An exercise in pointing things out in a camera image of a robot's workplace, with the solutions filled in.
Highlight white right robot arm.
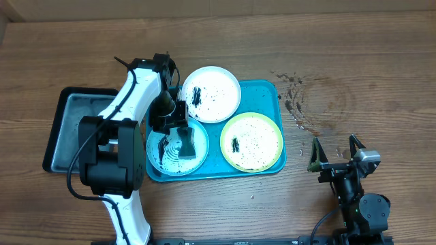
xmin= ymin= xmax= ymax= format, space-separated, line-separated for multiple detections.
xmin=307 ymin=134 xmax=393 ymax=244

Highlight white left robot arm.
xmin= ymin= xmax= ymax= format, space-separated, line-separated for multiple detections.
xmin=67 ymin=54 xmax=188 ymax=244

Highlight yellow-green plate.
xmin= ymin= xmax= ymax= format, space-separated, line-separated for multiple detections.
xmin=220 ymin=112 xmax=283 ymax=173

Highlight light blue plate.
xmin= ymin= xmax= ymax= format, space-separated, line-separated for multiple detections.
xmin=145 ymin=118 xmax=209 ymax=176

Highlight dark green sponge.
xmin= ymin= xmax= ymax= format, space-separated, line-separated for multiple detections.
xmin=177 ymin=127 xmax=196 ymax=159

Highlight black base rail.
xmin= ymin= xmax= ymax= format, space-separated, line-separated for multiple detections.
xmin=90 ymin=235 xmax=394 ymax=245

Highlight white plate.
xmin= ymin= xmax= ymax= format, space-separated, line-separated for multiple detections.
xmin=178 ymin=66 xmax=241 ymax=123

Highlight black water tray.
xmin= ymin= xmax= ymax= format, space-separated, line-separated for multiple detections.
xmin=42 ymin=87 xmax=118 ymax=174

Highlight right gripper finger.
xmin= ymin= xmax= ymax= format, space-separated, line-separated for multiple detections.
xmin=307 ymin=137 xmax=329 ymax=172
xmin=349 ymin=134 xmax=366 ymax=159

